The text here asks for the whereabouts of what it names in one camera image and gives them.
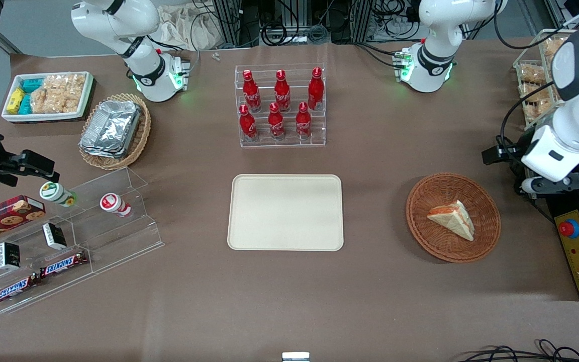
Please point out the red tartan cookie box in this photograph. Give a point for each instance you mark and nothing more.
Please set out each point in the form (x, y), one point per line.
(3, 218)

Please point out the clear acrylic stepped display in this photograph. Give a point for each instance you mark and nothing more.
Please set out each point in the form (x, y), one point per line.
(113, 236)

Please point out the red cola bottle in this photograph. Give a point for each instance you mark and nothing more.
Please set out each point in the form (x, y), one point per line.
(303, 123)
(247, 125)
(282, 93)
(251, 93)
(315, 90)
(276, 123)

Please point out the clear bagged snack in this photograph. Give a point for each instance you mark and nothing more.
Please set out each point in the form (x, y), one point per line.
(552, 48)
(533, 75)
(536, 105)

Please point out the beige cloth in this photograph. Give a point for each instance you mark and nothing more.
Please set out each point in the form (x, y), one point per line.
(184, 27)

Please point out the silver metal bracket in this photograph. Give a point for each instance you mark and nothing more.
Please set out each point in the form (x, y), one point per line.
(295, 357)

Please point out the red lid yogurt cup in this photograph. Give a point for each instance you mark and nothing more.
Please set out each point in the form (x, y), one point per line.
(113, 203)

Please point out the brown round wicker basket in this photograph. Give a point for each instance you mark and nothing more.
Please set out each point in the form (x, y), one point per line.
(443, 246)

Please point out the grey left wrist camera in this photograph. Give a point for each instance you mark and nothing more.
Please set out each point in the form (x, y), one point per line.
(529, 186)

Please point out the clear rice cracker bag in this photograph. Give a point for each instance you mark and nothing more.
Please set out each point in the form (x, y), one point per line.
(53, 103)
(66, 83)

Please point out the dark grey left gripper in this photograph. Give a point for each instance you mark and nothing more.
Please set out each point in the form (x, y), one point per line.
(514, 151)

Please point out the tan oval wicker basket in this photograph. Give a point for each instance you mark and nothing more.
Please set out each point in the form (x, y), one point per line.
(141, 136)

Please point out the triangular wrapped sandwich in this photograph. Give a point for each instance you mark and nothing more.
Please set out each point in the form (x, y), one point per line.
(453, 218)

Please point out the teal snack packet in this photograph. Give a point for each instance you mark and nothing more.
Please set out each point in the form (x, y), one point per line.
(25, 104)
(32, 85)

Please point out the small black white box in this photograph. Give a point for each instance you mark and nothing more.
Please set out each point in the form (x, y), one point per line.
(9, 256)
(54, 236)

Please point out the clear acrylic bottle rack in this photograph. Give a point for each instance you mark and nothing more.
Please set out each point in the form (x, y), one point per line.
(279, 143)

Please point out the silver foil tray stack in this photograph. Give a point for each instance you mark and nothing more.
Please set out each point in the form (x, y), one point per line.
(111, 128)

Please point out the cream rectangular tray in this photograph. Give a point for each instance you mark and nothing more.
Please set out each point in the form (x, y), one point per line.
(285, 212)

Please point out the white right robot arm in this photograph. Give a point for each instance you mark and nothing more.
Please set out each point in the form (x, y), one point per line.
(143, 75)

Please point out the green lid yogurt cup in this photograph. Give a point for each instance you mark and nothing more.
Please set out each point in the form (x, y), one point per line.
(56, 192)

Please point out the aluminium frame profile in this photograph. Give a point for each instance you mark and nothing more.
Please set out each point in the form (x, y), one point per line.
(352, 20)
(234, 20)

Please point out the red emergency stop button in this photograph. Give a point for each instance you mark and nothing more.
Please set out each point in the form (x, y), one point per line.
(569, 229)

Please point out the white plastic snack tray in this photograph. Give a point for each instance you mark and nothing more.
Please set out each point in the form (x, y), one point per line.
(48, 116)

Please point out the brown Snickers bar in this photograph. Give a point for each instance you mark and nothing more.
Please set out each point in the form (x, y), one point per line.
(63, 264)
(15, 290)

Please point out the yellow snack packet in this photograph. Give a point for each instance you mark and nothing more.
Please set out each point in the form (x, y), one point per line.
(15, 100)

